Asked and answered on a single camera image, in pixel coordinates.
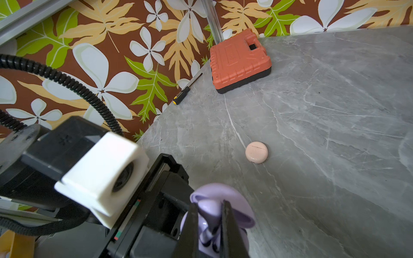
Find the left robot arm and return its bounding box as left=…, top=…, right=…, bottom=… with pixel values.
left=1, top=54, right=198, bottom=258

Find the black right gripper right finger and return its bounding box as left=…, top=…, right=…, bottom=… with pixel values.
left=220, top=201, right=249, bottom=258

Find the red plastic tool case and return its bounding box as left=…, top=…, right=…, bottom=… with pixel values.
left=210, top=29, right=272, bottom=94

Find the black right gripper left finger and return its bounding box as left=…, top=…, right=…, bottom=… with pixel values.
left=172, top=203, right=199, bottom=258

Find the yellow black screwdriver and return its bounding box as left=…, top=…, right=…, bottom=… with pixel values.
left=173, top=72, right=203, bottom=105

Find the aluminium frame post left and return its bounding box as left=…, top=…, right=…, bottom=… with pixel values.
left=201, top=0, right=224, bottom=45

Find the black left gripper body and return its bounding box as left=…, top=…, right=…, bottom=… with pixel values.
left=94, top=153, right=193, bottom=258

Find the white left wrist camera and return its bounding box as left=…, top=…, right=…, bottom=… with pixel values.
left=54, top=132, right=149, bottom=229

